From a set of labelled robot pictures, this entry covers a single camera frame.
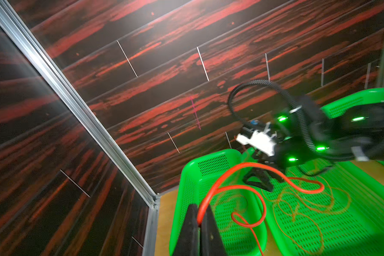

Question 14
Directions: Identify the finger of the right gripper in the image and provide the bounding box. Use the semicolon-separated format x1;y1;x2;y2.
242;169;274;192

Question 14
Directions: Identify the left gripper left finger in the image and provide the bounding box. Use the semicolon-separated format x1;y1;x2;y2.
172;204;199;256

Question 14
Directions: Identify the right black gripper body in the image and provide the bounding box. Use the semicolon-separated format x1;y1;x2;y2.
252;150;289;183

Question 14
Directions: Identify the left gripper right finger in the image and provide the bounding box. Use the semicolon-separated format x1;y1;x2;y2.
200;205;227;256

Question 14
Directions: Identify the orange cable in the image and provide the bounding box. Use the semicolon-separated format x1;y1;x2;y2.
262;159;353;255

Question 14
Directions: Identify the thin red cable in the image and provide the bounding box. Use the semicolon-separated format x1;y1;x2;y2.
211;191;249;234

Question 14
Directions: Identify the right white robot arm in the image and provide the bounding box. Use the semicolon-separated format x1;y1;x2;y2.
227;80;384;192

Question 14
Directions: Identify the left green basket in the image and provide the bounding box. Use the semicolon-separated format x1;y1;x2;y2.
169;149;267;256

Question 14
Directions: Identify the green basket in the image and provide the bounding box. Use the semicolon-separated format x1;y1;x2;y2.
322;88;384;165
169;149;267;256
261;159;384;256

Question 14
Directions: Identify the middle green basket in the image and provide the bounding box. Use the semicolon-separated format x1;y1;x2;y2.
261;159;384;256

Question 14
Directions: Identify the right green basket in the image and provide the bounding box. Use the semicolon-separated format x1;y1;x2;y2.
322;88;384;165

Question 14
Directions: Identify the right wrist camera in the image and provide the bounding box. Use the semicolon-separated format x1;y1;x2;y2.
236;122;277;157

